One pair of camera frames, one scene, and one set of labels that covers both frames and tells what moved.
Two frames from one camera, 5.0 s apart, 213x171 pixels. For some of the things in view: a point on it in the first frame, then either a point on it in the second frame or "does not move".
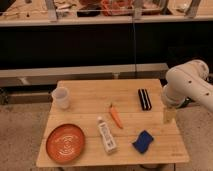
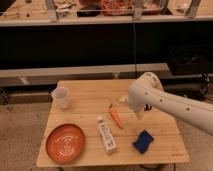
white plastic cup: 61,97 does not move
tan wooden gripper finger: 169,115 -> 139,113
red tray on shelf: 117,7 does not move
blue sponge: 143,141 does not move
